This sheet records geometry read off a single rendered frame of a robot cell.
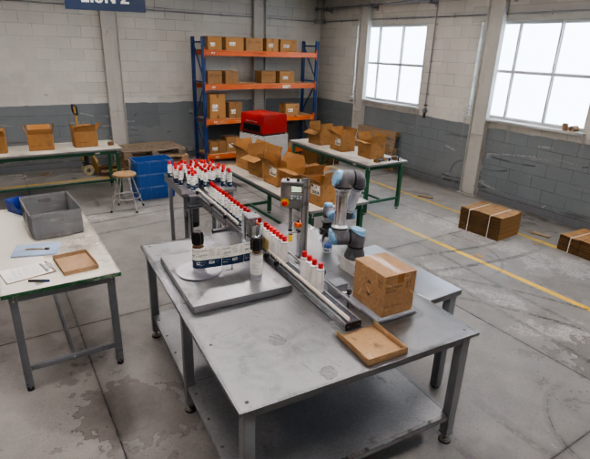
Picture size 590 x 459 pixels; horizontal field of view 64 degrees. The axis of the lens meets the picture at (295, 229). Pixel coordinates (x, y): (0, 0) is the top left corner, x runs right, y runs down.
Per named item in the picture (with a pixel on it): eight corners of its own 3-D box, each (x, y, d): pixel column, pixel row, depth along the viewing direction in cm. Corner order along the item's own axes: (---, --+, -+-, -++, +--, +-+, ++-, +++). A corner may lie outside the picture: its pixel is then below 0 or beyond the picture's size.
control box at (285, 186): (281, 203, 345) (282, 178, 338) (305, 205, 343) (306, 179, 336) (279, 208, 335) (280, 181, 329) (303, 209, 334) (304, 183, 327)
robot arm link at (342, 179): (350, 247, 338) (357, 170, 324) (330, 247, 335) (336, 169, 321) (345, 242, 349) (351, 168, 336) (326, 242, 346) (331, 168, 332)
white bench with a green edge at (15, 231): (6, 286, 480) (-9, 210, 452) (86, 270, 518) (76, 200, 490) (21, 397, 331) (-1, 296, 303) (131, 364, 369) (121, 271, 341)
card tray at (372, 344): (336, 336, 268) (336, 330, 266) (373, 325, 280) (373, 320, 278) (368, 366, 243) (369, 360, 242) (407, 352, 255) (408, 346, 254)
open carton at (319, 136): (302, 142, 842) (302, 121, 829) (324, 140, 870) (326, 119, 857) (314, 146, 815) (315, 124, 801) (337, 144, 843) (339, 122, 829)
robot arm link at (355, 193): (369, 166, 333) (351, 211, 370) (354, 166, 330) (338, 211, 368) (372, 178, 326) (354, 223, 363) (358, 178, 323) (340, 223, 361)
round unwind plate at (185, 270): (171, 266, 334) (170, 264, 333) (212, 259, 347) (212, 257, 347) (183, 284, 308) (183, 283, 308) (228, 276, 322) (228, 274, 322)
